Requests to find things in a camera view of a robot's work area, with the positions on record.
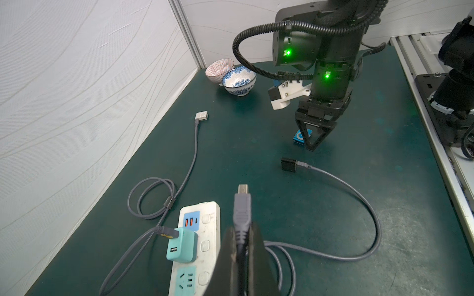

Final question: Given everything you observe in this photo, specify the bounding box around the silver mp3 player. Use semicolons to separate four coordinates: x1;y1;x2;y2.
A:
195;111;209;122

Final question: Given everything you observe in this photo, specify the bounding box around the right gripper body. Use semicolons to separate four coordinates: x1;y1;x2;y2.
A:
295;94;351;128

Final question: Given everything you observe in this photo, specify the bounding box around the white colourful power strip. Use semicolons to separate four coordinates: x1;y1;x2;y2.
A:
169;201;221;296

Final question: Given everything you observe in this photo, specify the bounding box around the blue patterned bowl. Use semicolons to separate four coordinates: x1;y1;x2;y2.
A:
222;66;257;97

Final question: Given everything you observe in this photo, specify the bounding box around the teal USB charger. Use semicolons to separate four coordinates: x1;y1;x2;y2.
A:
166;228;198;263

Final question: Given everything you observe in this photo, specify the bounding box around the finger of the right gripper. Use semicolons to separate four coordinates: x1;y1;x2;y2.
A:
304;123;337;151
296;119;313;146

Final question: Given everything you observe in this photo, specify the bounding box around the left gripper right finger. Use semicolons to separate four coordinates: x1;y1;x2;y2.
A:
247;223;280;296

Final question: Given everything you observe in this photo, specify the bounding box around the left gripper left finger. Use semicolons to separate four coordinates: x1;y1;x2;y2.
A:
204;227;238;296

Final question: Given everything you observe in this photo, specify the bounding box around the aluminium front rail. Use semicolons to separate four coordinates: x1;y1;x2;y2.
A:
390;34;474;251

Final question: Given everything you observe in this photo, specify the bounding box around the blue mp3 player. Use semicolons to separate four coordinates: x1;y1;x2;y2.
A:
293;130;304;146

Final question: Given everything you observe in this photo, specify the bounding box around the pink striped bowl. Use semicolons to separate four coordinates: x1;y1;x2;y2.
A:
205;59;235;86

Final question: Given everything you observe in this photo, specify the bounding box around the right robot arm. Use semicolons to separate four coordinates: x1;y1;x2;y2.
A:
232;1;387;151

